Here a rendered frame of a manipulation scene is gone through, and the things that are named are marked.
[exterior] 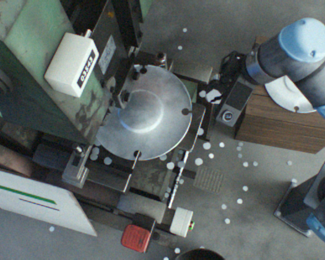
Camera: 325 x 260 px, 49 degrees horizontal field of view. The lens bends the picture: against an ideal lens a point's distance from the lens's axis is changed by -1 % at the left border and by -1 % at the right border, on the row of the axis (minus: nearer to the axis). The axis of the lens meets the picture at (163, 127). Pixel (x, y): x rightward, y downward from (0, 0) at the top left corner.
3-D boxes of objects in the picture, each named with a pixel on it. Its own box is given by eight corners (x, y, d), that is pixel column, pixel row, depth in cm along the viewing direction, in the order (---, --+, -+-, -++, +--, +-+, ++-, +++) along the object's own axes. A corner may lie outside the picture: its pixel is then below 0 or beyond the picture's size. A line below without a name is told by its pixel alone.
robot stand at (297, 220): (327, 203, 167) (376, 187, 125) (308, 238, 162) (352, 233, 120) (291, 181, 171) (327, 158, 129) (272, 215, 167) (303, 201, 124)
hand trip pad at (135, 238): (153, 232, 101) (151, 231, 94) (147, 254, 99) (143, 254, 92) (130, 224, 102) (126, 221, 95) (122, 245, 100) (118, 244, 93)
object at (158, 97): (84, 158, 99) (83, 158, 98) (95, 65, 108) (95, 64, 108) (190, 162, 97) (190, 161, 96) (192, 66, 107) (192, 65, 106)
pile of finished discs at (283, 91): (336, 56, 153) (337, 55, 152) (332, 118, 144) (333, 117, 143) (267, 45, 156) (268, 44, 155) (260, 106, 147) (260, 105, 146)
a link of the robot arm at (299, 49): (322, 70, 58) (288, 30, 57) (278, 90, 68) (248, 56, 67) (343, 43, 61) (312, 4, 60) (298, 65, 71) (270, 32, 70)
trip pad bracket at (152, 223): (160, 223, 118) (155, 218, 99) (150, 253, 115) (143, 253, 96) (142, 217, 118) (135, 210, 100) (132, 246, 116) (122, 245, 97)
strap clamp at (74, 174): (103, 135, 109) (95, 124, 99) (82, 188, 104) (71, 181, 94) (85, 129, 110) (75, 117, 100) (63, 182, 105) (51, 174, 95)
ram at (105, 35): (146, 69, 95) (130, -7, 67) (125, 121, 90) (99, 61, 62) (86, 52, 97) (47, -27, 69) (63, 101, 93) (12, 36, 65)
